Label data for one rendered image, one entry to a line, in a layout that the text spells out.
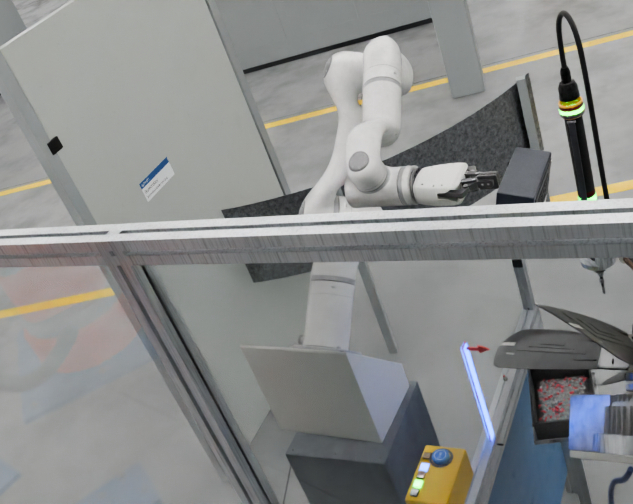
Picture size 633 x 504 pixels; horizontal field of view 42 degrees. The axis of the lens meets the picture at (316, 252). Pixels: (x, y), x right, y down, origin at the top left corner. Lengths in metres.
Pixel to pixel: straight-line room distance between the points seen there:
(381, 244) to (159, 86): 2.51
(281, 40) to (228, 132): 4.33
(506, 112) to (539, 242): 2.96
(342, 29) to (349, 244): 6.96
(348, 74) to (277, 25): 5.81
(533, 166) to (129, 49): 1.57
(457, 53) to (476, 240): 5.20
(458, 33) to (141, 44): 3.13
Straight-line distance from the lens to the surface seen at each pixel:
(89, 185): 3.01
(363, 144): 1.74
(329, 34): 7.87
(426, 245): 0.88
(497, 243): 0.85
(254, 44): 8.01
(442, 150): 3.59
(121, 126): 3.16
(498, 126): 3.76
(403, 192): 1.74
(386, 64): 1.94
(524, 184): 2.48
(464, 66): 6.07
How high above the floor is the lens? 2.50
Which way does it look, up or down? 31 degrees down
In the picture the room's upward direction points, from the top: 22 degrees counter-clockwise
